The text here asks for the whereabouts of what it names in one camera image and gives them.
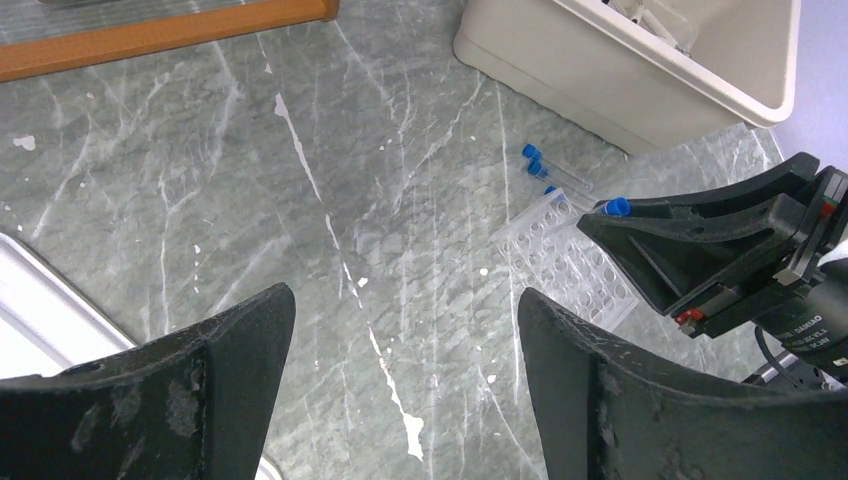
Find beige plastic bin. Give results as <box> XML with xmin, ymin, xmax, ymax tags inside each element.
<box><xmin>453</xmin><ymin>1</ymin><xmax>801</xmax><ymax>154</ymax></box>

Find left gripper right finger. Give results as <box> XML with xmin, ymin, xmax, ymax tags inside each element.
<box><xmin>517</xmin><ymin>288</ymin><xmax>847</xmax><ymax>479</ymax></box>

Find orange wooden shelf rack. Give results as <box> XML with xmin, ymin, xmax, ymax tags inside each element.
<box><xmin>1</xmin><ymin>0</ymin><xmax>340</xmax><ymax>82</ymax></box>

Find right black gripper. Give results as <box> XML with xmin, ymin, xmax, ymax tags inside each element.
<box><xmin>578</xmin><ymin>152</ymin><xmax>847</xmax><ymax>381</ymax></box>

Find small blue clip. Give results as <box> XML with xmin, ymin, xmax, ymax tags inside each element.
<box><xmin>521</xmin><ymin>144</ymin><xmax>596</xmax><ymax>210</ymax></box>

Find white plastic container lid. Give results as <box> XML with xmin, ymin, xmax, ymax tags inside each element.
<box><xmin>1</xmin><ymin>235</ymin><xmax>280</xmax><ymax>479</ymax></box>

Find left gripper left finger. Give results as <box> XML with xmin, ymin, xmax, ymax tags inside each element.
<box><xmin>1</xmin><ymin>283</ymin><xmax>296</xmax><ymax>479</ymax></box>

